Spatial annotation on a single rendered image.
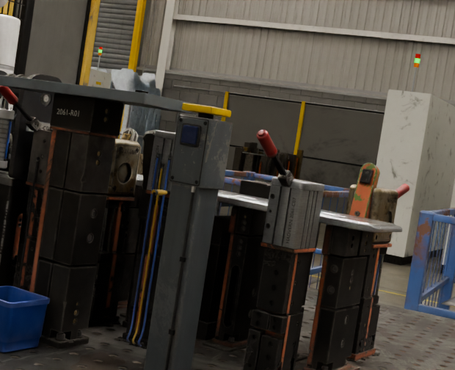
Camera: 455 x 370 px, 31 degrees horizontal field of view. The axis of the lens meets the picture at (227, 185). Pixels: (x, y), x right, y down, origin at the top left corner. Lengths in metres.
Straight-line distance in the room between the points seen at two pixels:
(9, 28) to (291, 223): 1.12
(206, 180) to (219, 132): 0.08
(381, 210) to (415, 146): 7.92
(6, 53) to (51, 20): 3.18
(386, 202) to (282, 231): 0.38
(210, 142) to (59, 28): 4.23
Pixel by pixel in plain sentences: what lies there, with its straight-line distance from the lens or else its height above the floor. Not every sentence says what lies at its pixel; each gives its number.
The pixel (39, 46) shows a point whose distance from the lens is 5.34.
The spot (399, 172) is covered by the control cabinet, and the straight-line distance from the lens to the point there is 9.65.
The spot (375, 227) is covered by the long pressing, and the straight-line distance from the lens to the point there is 1.49.
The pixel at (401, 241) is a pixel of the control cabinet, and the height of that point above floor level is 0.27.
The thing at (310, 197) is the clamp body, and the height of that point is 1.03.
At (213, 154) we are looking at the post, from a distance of 1.32.
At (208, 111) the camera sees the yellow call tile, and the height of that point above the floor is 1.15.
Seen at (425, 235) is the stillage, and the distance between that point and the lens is 3.46.
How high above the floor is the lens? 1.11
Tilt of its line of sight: 3 degrees down
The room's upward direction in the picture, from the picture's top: 9 degrees clockwise
